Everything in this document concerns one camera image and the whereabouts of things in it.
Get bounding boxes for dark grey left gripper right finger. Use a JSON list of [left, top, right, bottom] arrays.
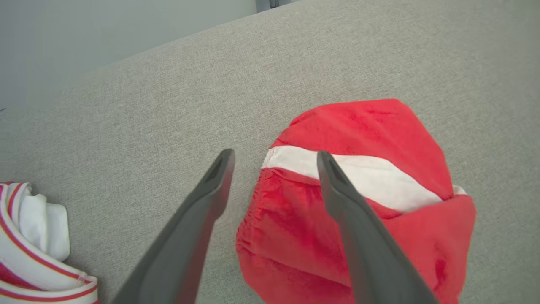
[[316, 151, 439, 304]]

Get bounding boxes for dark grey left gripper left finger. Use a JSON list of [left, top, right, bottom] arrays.
[[112, 149, 235, 304]]

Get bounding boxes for red basketball jersey white trim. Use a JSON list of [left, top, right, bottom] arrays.
[[0, 182, 100, 304]]

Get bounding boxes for red shorts with white stripe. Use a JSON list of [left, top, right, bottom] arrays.
[[235, 98, 477, 304]]

